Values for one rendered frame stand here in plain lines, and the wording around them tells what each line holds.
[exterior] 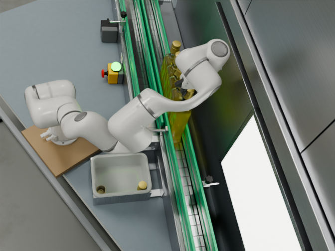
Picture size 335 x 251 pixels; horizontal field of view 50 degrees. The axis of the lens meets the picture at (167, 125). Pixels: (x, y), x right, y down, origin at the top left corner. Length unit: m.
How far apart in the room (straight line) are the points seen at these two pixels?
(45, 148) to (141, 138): 0.61
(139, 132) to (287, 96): 0.41
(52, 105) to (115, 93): 0.57
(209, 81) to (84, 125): 0.37
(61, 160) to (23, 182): 0.86
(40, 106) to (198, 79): 0.53
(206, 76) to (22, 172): 1.63
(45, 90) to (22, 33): 0.72
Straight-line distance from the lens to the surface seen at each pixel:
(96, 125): 1.06
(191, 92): 1.25
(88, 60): 1.86
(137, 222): 1.45
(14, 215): 2.28
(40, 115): 1.22
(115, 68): 1.71
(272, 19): 1.08
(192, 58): 0.98
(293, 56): 0.99
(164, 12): 1.99
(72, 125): 1.08
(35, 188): 2.33
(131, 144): 1.03
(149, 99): 0.98
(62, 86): 1.32
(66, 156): 1.53
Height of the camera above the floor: 2.12
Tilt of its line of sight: 55 degrees down
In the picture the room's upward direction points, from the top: 19 degrees clockwise
